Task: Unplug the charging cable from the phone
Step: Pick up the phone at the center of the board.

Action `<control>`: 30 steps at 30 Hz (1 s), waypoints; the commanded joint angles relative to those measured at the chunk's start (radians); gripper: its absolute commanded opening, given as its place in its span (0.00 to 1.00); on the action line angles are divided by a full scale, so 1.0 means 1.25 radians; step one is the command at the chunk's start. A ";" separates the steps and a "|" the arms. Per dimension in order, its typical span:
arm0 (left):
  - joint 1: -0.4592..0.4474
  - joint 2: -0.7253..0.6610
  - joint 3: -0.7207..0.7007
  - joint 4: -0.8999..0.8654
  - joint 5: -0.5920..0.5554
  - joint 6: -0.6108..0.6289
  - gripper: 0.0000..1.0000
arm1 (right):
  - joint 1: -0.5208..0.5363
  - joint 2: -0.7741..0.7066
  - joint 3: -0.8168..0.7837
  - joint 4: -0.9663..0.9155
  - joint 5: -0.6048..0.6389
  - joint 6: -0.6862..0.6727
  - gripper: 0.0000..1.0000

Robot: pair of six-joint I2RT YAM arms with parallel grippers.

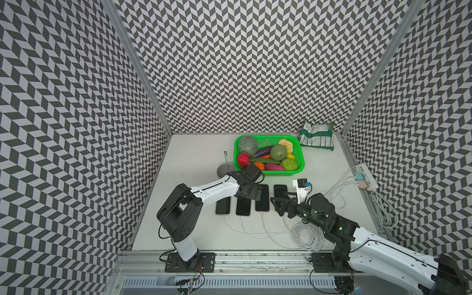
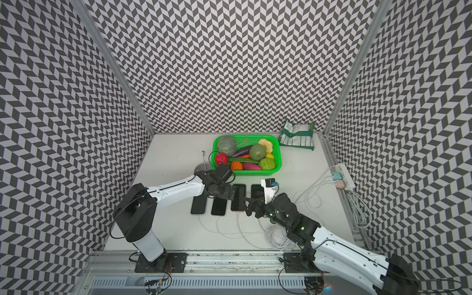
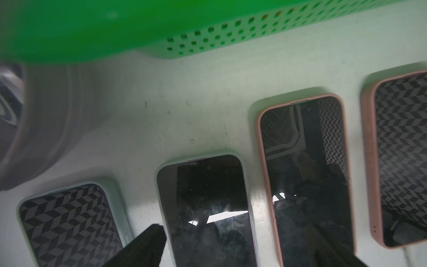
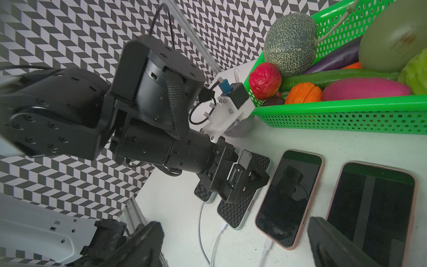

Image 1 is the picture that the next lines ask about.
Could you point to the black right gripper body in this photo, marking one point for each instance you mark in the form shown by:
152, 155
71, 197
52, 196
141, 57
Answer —
304, 212

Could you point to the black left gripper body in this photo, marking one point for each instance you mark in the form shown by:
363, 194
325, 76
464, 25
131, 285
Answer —
252, 192

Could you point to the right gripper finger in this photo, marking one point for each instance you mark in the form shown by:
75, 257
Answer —
284, 204
291, 212

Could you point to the black phone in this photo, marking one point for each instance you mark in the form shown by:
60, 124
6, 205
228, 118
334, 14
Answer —
243, 207
281, 191
223, 206
263, 204

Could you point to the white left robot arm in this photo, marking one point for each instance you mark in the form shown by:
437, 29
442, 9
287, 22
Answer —
180, 212

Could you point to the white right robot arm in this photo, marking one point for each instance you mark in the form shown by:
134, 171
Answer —
358, 249

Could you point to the red toy fruit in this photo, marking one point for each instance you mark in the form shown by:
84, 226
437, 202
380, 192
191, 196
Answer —
243, 159

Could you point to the orange toy pumpkin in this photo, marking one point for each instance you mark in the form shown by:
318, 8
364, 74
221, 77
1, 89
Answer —
260, 165

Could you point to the green toy cucumber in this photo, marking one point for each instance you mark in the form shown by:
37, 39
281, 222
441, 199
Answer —
265, 161

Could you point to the magenta toy sweet potato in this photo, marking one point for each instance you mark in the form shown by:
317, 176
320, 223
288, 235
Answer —
273, 167

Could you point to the purple toy eggplant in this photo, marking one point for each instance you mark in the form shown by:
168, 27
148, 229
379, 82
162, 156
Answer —
264, 151

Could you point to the green netted melon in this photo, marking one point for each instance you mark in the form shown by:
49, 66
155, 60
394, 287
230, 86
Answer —
248, 144

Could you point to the green plastic basket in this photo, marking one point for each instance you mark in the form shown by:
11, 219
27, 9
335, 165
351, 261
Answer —
271, 140

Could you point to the green toy apple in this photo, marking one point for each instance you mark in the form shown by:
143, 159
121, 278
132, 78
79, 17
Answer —
278, 152

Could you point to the light green toy gourd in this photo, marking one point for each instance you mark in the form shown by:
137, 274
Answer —
289, 164

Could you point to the white power strip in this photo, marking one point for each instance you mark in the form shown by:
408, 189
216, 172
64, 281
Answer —
369, 179

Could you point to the green white snack bag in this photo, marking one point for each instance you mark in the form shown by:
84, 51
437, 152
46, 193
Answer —
317, 135

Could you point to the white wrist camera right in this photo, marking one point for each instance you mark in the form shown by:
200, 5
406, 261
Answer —
303, 189

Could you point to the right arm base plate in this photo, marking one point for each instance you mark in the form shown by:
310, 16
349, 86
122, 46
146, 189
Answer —
323, 263

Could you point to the aluminium corner post right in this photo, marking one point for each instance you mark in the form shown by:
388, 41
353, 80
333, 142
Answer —
403, 27

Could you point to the aluminium corner post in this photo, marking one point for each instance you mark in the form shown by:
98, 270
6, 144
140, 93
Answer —
403, 27
121, 32

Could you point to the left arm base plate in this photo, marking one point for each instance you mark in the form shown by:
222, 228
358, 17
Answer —
201, 262

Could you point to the aluminium front rail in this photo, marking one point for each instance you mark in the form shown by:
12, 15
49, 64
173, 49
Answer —
231, 262

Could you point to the aluminium corner post left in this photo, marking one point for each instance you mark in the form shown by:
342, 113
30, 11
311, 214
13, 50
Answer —
121, 32

